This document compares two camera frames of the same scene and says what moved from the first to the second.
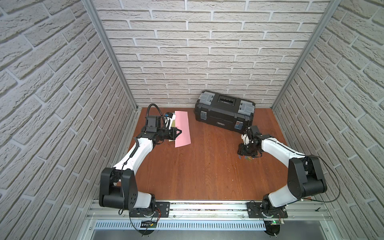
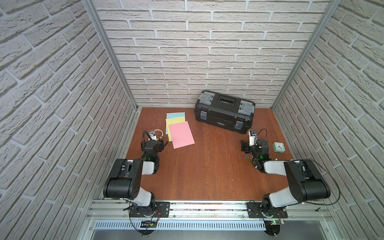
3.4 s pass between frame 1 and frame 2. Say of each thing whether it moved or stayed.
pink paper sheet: moved
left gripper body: moved
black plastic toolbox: stayed
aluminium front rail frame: stayed
